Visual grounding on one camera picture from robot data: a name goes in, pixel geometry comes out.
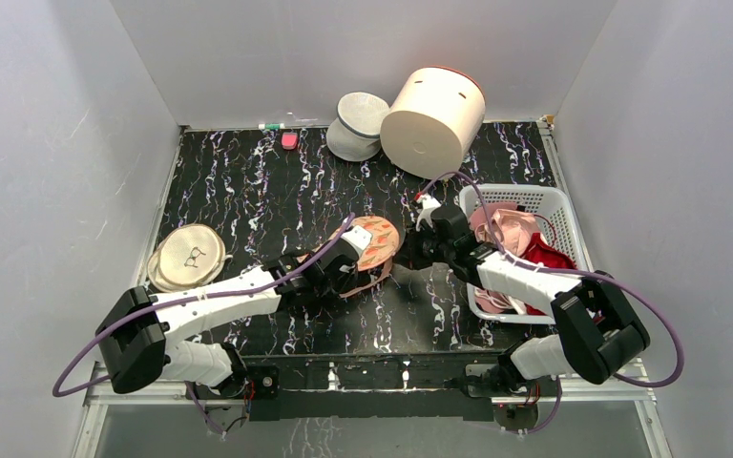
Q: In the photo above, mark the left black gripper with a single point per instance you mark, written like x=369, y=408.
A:
x=335, y=290

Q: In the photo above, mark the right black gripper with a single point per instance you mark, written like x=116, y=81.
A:
x=422, y=239

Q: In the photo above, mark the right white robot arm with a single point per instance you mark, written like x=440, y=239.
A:
x=597, y=330

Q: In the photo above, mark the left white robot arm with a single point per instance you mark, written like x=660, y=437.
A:
x=147, y=338

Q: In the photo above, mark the pink bra in basket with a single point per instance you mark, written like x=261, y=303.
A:
x=515, y=230

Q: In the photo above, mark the red garment in basket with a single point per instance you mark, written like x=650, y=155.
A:
x=538, y=251

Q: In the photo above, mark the white plastic basket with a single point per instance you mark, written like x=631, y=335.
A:
x=559, y=227

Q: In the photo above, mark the cream cylindrical hamper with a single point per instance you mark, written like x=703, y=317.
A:
x=433, y=122

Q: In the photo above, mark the small pink object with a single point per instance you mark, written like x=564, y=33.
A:
x=289, y=141

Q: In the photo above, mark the small green white object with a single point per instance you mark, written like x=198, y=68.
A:
x=271, y=126

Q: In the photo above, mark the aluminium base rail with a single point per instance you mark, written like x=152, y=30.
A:
x=380, y=386

